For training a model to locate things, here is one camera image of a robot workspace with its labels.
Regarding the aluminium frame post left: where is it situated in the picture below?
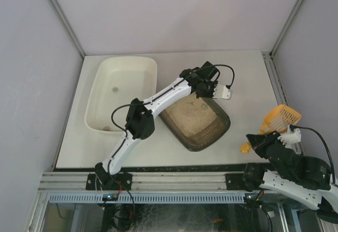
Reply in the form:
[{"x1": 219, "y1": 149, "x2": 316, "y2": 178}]
[{"x1": 47, "y1": 0, "x2": 86, "y2": 60}]

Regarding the wrist white camera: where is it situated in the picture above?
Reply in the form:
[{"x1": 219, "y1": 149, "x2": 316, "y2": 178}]
[
  {"x1": 213, "y1": 85, "x2": 232, "y2": 100},
  {"x1": 278, "y1": 124, "x2": 302, "y2": 145}
]

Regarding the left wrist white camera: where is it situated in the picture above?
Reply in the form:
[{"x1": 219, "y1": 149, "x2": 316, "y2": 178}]
[{"x1": 213, "y1": 85, "x2": 232, "y2": 100}]

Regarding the dark grey litter box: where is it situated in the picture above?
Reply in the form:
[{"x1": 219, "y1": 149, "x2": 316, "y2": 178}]
[{"x1": 159, "y1": 94, "x2": 231, "y2": 152}]

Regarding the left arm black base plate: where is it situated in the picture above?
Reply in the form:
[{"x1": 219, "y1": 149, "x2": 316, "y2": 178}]
[{"x1": 86, "y1": 163, "x2": 133, "y2": 191}]

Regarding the aluminium mounting rail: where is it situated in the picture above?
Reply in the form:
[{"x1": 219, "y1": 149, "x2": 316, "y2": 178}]
[{"x1": 38, "y1": 172, "x2": 244, "y2": 193}]

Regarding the grey slotted cable duct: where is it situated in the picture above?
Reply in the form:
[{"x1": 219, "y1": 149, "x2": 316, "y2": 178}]
[{"x1": 49, "y1": 192, "x2": 246, "y2": 204}]

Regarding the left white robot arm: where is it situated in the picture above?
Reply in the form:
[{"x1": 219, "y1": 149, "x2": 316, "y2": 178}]
[{"x1": 95, "y1": 61, "x2": 220, "y2": 190}]

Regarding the yellow litter scoop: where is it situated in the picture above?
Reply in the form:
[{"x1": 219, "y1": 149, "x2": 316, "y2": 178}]
[{"x1": 240, "y1": 105, "x2": 302, "y2": 154}]

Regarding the aluminium frame post right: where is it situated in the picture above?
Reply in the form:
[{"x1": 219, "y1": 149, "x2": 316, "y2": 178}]
[{"x1": 269, "y1": 0, "x2": 306, "y2": 58}]

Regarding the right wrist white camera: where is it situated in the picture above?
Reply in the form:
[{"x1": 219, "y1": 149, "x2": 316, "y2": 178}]
[{"x1": 278, "y1": 124, "x2": 302, "y2": 145}]

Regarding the aluminium frame post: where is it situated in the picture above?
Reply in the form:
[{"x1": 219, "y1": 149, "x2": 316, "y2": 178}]
[
  {"x1": 47, "y1": 0, "x2": 86, "y2": 60},
  {"x1": 269, "y1": 0, "x2": 306, "y2": 58}
]

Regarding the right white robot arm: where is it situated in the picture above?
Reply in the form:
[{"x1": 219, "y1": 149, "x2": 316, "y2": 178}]
[{"x1": 242, "y1": 129, "x2": 337, "y2": 224}]

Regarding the white plastic tub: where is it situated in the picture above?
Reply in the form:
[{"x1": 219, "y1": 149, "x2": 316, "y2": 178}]
[{"x1": 84, "y1": 56, "x2": 157, "y2": 133}]

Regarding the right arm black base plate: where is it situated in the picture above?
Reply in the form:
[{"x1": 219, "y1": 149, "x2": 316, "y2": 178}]
[{"x1": 225, "y1": 173, "x2": 264, "y2": 191}]

